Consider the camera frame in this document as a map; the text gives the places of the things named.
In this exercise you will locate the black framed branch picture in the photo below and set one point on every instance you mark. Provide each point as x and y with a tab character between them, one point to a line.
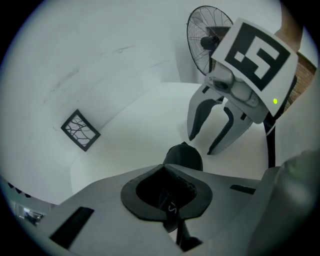
80	130

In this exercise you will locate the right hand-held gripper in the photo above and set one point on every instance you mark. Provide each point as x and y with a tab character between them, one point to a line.
255	57

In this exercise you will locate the black metal frame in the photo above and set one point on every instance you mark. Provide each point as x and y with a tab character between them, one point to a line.
271	150

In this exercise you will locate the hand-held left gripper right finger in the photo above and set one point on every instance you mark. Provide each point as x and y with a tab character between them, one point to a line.
225	212

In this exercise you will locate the black oblong case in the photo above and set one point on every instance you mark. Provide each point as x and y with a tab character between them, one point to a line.
183	156

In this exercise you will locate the person's right forearm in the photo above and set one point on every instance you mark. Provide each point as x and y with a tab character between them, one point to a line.
290	30

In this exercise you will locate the black standing fan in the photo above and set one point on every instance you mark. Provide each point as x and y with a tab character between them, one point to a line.
197	37

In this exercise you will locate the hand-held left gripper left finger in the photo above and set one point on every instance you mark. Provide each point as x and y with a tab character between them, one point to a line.
100	212

